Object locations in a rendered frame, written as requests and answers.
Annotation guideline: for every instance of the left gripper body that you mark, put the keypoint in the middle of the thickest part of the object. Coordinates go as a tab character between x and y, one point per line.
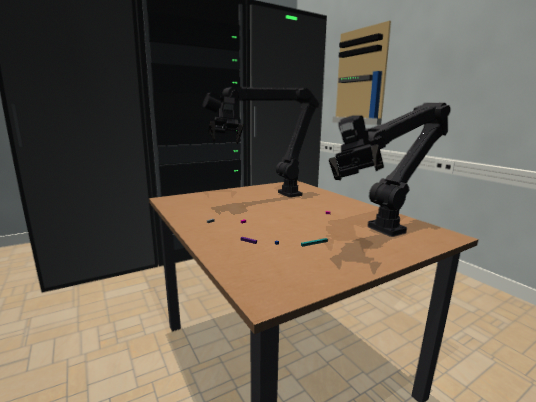
348	160

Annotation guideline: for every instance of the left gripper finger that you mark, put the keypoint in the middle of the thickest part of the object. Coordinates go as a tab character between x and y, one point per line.
333	165
377	158

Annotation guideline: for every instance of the turquoise rod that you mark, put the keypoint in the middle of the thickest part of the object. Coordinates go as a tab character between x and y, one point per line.
314	242

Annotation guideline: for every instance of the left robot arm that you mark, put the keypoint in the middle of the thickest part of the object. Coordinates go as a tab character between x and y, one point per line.
353	128

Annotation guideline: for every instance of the purple rod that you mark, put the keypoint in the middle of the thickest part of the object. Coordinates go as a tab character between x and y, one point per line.
248	240

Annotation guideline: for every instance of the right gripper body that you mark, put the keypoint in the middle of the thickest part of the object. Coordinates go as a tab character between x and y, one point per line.
222	123

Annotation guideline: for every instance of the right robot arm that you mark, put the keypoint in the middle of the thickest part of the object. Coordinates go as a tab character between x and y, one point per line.
231	95

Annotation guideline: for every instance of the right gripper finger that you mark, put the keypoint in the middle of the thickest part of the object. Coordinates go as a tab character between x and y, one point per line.
240	128
212	124

